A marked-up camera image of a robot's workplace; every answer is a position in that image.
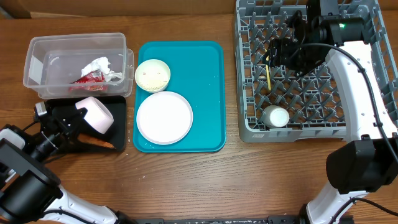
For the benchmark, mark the yellow plastic spoon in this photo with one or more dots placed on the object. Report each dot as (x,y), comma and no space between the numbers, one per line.
(269,85)

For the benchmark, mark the pink bowl with nuts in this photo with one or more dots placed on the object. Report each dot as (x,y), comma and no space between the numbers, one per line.
(97,115)

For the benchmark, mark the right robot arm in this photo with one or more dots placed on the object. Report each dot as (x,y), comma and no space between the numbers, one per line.
(368,161)

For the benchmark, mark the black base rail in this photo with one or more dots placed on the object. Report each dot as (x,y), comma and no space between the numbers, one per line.
(280,219)

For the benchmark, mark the white paper cup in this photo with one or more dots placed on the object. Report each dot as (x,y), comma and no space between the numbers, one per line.
(276,116)

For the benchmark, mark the orange carrot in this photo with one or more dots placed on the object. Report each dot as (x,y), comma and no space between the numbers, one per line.
(95,141)

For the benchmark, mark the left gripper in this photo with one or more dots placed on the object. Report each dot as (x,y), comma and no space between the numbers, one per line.
(64,121)

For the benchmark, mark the white round plate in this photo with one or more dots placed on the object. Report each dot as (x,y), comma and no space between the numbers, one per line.
(164,118)

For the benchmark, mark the white bowl with crumbs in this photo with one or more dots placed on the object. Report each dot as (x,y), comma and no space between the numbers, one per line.
(152,75)

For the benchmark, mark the teal serving tray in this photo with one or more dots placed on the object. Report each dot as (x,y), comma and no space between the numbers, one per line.
(197,73)

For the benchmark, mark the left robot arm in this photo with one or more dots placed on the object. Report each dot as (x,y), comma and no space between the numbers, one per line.
(30,191)

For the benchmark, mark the white napkin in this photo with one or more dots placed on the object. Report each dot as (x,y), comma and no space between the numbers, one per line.
(102,64)

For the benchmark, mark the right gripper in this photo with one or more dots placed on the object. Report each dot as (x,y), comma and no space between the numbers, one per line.
(278,51)

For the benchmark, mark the black plastic tray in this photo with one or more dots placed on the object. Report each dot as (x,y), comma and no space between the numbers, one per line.
(116,134)

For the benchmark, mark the clear plastic bin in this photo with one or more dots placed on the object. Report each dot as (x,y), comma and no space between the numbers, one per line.
(54,62)

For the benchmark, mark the red ketchup packet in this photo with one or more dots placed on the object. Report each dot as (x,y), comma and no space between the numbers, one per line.
(89,82)

